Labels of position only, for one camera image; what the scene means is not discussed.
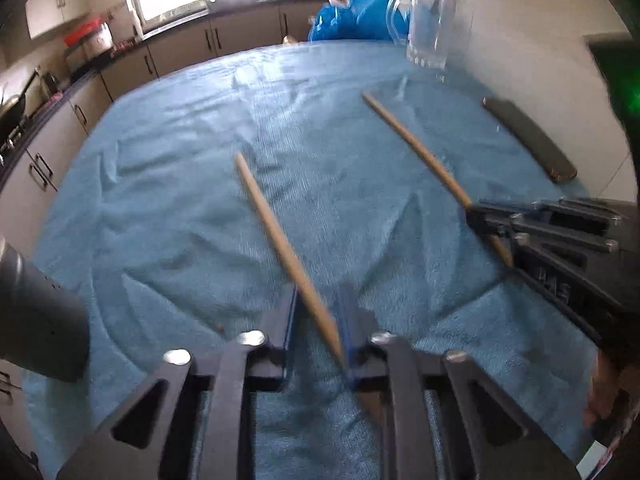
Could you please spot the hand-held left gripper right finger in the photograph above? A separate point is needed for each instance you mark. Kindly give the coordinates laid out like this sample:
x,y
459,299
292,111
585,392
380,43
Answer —
x,y
350,330

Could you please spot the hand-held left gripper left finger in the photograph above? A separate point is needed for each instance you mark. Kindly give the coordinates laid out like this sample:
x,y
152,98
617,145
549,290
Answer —
x,y
280,330

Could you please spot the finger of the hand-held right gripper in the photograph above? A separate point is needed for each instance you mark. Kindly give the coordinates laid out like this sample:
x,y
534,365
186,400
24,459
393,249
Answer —
x,y
495,222
550,209

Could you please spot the wooden chopstick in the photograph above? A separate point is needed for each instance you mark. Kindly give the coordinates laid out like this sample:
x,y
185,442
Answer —
x,y
280,240
420,145

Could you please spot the person's right hand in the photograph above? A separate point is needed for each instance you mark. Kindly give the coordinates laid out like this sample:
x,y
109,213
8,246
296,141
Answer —
x,y
607,390

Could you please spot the black phone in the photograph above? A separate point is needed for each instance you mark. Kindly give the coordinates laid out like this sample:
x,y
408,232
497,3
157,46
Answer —
x,y
530,140

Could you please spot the blue towel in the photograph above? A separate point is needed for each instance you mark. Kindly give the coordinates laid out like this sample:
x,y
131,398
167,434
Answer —
x,y
200,185

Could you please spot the clear glass mug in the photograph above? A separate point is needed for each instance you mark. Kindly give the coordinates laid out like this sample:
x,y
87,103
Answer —
x,y
430,30

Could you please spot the dark grey perforated holder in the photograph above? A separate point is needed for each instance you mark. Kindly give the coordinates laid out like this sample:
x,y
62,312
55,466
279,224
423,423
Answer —
x,y
40,325

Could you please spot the blue plastic bag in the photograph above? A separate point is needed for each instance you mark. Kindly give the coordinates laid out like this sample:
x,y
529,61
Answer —
x,y
355,15

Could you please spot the beige kitchen cabinets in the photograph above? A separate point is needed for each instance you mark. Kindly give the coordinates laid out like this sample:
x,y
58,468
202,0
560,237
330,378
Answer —
x,y
175,55

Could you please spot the black kitchen countertop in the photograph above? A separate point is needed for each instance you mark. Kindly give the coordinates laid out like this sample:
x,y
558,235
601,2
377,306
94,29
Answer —
x,y
75,87

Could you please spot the black wok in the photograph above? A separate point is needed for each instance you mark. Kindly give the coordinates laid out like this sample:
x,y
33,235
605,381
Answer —
x,y
12,110

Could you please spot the red lidded container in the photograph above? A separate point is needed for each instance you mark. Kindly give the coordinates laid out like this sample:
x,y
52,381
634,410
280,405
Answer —
x,y
90,37

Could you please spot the beige wall cabinet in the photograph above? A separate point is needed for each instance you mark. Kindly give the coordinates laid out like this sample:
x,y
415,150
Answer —
x,y
57,5

